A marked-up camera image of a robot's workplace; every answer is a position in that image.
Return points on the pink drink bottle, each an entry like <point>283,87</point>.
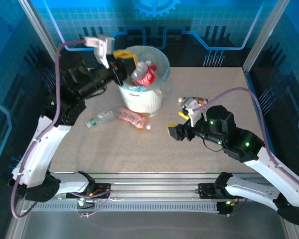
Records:
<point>129,115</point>

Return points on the white bin with blue liner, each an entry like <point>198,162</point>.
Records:
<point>157,56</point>

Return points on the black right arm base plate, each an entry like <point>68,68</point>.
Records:
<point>205,190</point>

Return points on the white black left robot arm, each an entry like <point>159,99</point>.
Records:
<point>40,149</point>

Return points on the brown label drink bottle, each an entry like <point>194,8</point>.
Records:
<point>201,101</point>

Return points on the small circuit board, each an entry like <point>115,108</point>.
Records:
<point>81,202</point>

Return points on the aluminium frame post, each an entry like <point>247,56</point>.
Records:
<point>42,37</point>
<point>264,37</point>

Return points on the circuit board with lights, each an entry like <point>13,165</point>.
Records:
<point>224,209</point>

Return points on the aluminium front rail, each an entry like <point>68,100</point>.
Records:
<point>152,181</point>

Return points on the clear bottle green label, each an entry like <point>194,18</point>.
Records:
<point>103,115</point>

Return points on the small cola bottle red label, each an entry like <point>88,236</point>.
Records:
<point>145,77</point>

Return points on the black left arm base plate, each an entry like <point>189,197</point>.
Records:
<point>103,187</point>

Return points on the white plastic bin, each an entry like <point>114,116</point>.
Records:
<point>144,102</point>

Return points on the clear bottle white cap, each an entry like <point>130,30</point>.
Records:
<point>139,71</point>

